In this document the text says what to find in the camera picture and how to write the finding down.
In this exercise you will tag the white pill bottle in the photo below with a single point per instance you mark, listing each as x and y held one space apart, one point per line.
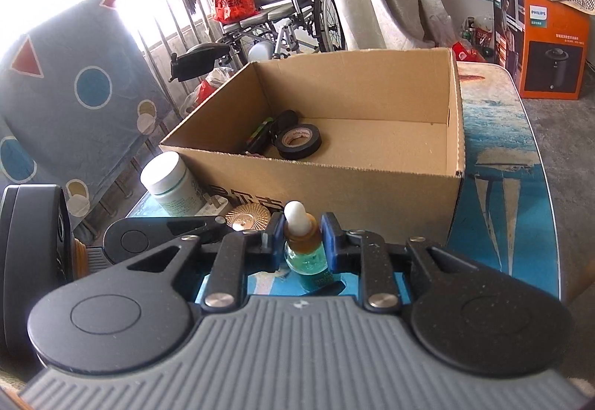
167 178

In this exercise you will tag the brown cardboard box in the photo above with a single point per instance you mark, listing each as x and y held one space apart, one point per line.
392 156

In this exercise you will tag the red plastic bag on floor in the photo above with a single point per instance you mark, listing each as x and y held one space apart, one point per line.
206 87

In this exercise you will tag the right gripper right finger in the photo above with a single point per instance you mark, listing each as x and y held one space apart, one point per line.
364 254

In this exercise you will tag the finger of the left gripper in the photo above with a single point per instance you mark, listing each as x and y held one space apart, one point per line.
132 236

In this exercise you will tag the green cartoon tube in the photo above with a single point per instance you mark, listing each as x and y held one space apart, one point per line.
260 138

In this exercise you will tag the green dropper bottle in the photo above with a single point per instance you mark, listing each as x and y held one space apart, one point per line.
304 250

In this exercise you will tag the orange Philips appliance box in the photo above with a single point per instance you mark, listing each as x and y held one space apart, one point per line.
543 45

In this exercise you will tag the black cylindrical tube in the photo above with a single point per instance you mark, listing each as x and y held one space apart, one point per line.
287 119

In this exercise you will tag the black electrical tape roll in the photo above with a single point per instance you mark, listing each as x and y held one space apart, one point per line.
298 142

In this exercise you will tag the folding wheelchair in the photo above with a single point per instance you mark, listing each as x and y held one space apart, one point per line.
279 29

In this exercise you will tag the red snack bag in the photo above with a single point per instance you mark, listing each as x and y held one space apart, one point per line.
466 53

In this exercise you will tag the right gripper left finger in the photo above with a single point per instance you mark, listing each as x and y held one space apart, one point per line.
239 255

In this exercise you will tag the gold lid cosmetic jar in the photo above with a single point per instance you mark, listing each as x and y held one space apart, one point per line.
248 217

